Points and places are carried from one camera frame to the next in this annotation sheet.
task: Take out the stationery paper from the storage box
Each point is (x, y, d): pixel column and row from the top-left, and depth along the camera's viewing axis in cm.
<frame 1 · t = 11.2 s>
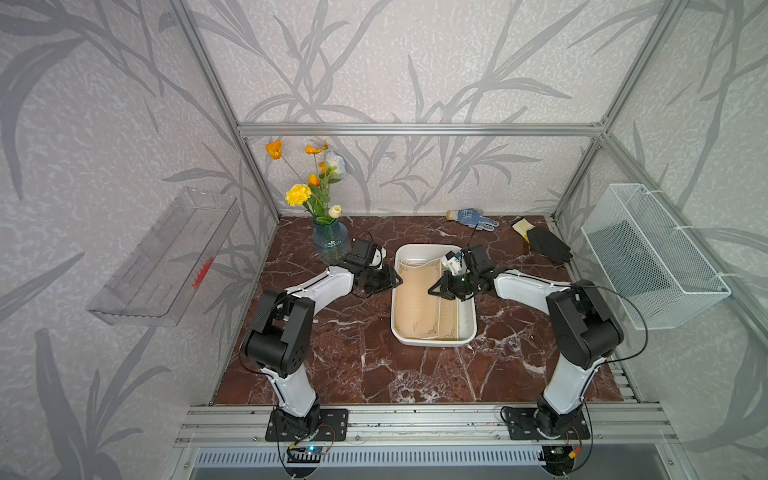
left hand: (399, 282, 92), fingers open
right hand: (428, 289, 91), fingers closed
top beige stationery sheet: (421, 314, 91), point 5 cm above the table
glass vase with flowers: (330, 238, 101), point 11 cm above the table
blue dotted work glove: (472, 217, 122), point 2 cm above the table

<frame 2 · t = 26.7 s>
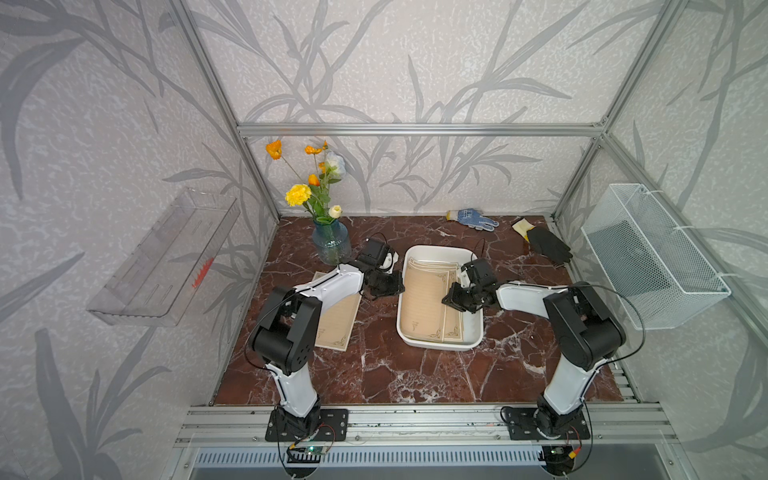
left hand: (404, 288, 92), fingers closed
right hand: (442, 298, 96), fingers closed
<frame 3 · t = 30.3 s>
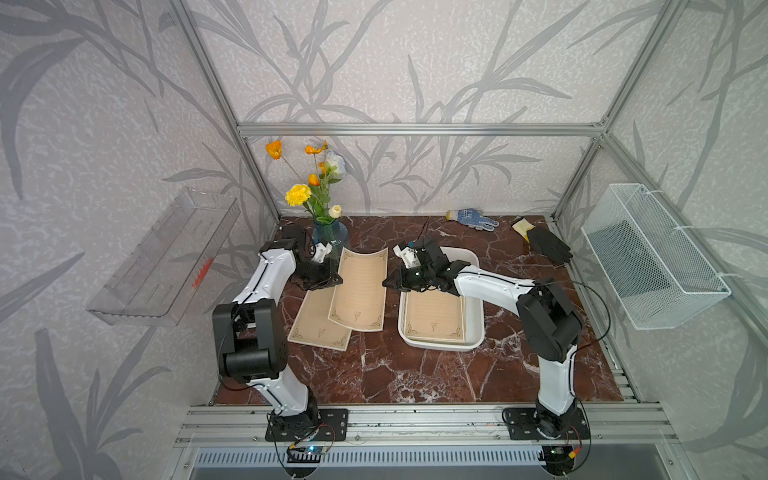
left hand: (340, 277, 87), fingers closed
right hand: (382, 282, 87), fingers closed
removed stationery sheet: (359, 303, 88), point 9 cm above the table
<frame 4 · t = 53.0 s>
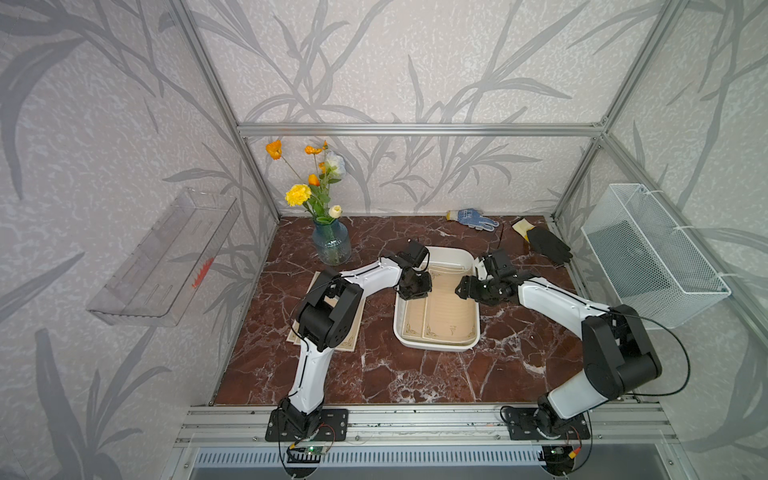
left hand: (431, 293, 95), fingers closed
right hand: (463, 290, 92), fingers open
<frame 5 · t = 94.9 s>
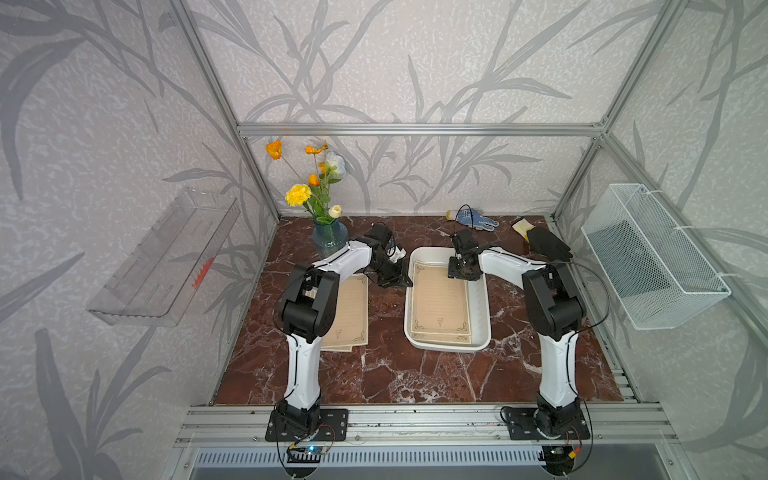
left hand: (412, 283, 93), fingers closed
right hand: (456, 269, 103), fingers open
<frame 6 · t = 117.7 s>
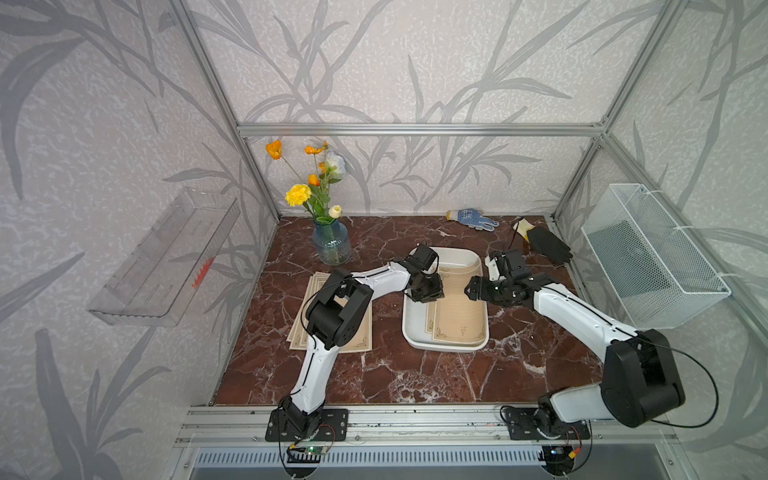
left hand: (444, 296, 95), fingers open
right hand: (475, 289, 89), fingers open
stationery sheets in box: (457, 318, 93), point 2 cm above the table
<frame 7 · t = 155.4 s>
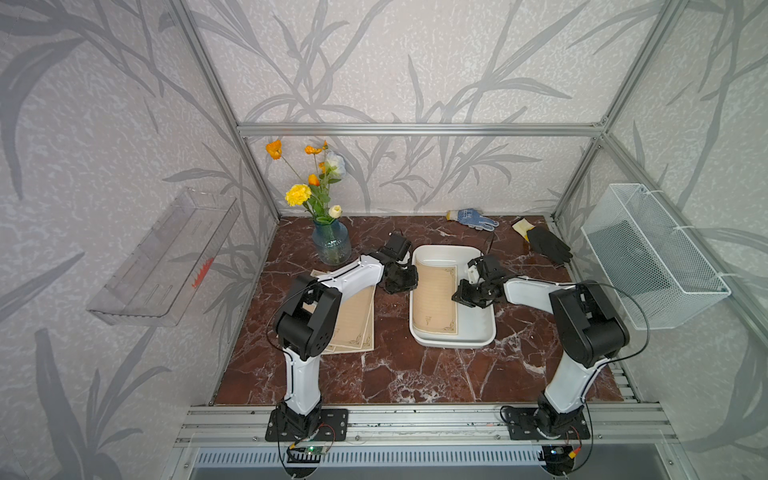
left hand: (417, 284, 93), fingers closed
right hand: (452, 295, 97), fingers closed
white storage box: (476, 327, 93), on the table
